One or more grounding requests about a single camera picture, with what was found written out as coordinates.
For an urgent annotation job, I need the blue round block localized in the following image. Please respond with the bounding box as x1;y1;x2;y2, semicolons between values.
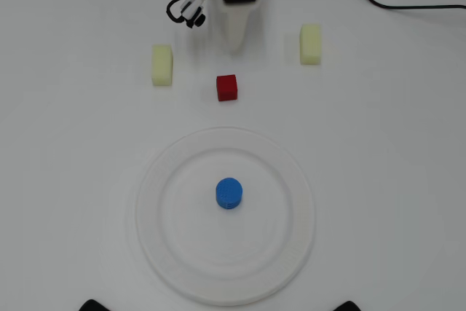
215;176;244;210

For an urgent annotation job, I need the red cube block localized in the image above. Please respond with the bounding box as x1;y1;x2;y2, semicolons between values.
216;74;239;102

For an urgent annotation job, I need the pale yellow sponge block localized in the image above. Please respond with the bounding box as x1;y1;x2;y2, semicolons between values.
299;23;323;66
151;44;174;87

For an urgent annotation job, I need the white paper plate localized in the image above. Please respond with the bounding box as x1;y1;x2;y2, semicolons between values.
135;125;317;307

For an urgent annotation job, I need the black stand foot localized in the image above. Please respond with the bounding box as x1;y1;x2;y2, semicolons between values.
79;299;110;311
333;299;367;311

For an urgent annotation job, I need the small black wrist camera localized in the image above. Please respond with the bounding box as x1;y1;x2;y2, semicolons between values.
178;0;208;30

